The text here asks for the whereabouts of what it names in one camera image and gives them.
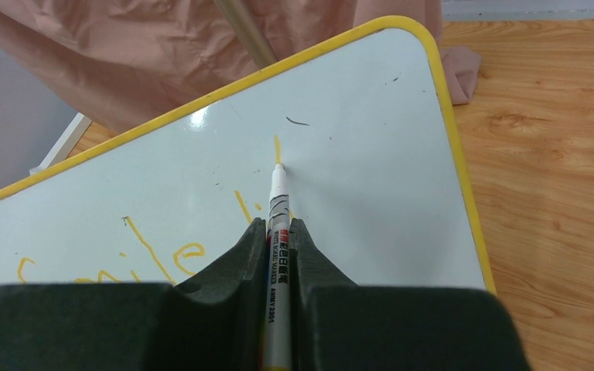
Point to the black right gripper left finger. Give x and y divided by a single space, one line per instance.
211 321

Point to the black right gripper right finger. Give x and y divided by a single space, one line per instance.
340 325

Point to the white whiteboard marker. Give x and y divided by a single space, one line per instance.
277 348

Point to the yellow framed whiteboard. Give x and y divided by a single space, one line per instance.
365 128

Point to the pink shorts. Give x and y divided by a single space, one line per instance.
123 63

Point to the white clothes rack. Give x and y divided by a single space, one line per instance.
244 25

